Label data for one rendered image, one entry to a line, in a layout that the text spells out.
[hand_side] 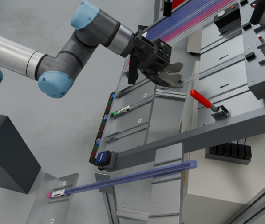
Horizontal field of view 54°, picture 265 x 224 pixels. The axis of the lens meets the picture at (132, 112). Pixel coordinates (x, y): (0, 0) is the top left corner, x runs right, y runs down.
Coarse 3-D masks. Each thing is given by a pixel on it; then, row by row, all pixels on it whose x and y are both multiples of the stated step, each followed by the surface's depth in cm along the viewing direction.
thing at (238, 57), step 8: (232, 56) 68; (240, 56) 66; (216, 64) 70; (224, 64) 69; (200, 72) 74; (208, 72) 72; (184, 80) 77; (192, 80) 75; (168, 88) 81; (176, 88) 79; (152, 96) 85; (136, 104) 89
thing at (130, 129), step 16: (144, 80) 97; (128, 96) 99; (144, 96) 90; (128, 112) 92; (144, 112) 85; (112, 128) 94; (128, 128) 86; (144, 128) 79; (112, 144) 88; (128, 144) 81; (144, 144) 76
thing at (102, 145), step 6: (126, 60) 115; (126, 66) 113; (120, 78) 108; (120, 84) 106; (120, 90) 105; (114, 96) 103; (114, 102) 100; (114, 108) 99; (108, 114) 98; (108, 120) 95; (108, 126) 94; (108, 132) 93; (102, 138) 91; (102, 144) 89; (102, 150) 89; (96, 156) 86
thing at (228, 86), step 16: (208, 32) 84; (224, 32) 78; (240, 32) 72; (208, 48) 79; (224, 48) 74; (240, 48) 69; (208, 64) 75; (240, 64) 66; (208, 80) 71; (224, 80) 66; (240, 80) 62; (208, 96) 67; (224, 96) 63; (240, 96) 60; (208, 112) 64; (240, 112) 57
